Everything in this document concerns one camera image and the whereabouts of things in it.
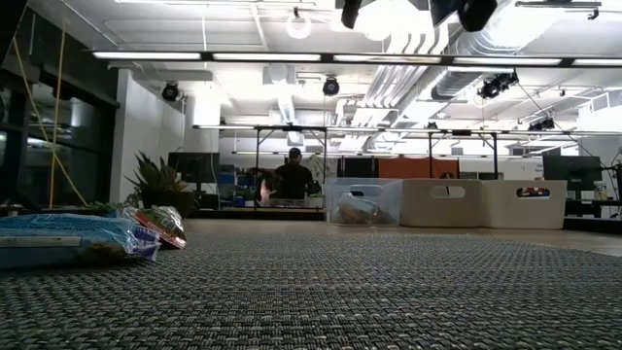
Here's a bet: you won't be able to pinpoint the blue storage boxes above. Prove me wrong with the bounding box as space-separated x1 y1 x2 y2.
217 170 259 206

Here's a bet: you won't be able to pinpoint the grey plastic bin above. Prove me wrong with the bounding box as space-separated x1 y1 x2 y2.
400 178 483 229

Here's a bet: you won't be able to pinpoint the pink red granola bar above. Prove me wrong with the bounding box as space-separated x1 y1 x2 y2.
120 205 189 251

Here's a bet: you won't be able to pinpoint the clear plastic bin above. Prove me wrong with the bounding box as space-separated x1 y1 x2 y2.
324 177 405 228

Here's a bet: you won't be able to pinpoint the long ceiling light strip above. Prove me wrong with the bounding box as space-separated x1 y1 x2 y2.
91 50 622 69

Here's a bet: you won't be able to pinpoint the white plastic bin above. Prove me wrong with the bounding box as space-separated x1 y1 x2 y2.
479 179 569 230

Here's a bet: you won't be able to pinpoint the silver ventilation duct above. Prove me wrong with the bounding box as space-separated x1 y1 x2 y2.
431 0 540 101

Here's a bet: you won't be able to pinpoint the person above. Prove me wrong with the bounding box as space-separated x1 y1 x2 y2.
264 147 322 201

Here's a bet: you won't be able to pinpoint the black monitor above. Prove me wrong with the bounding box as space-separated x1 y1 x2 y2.
339 156 380 179
542 155 603 192
167 152 221 185

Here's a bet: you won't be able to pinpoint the grey woven placemat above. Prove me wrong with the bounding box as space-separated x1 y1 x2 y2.
0 221 622 350

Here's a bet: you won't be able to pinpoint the potted succulent plant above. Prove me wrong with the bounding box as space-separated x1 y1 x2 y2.
82 151 196 219

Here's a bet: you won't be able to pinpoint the black workstation frame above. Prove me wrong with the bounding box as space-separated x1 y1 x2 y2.
253 123 329 211
427 128 500 181

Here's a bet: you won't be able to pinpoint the black desk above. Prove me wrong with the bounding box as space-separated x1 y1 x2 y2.
565 196 622 220

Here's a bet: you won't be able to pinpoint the reddish brown granola bar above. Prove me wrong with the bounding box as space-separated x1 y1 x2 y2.
333 206 385 227

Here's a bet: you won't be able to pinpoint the round pendant lamp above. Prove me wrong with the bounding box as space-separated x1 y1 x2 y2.
285 6 313 41

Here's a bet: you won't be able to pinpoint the orange partition panel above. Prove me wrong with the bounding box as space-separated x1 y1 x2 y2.
378 156 460 180

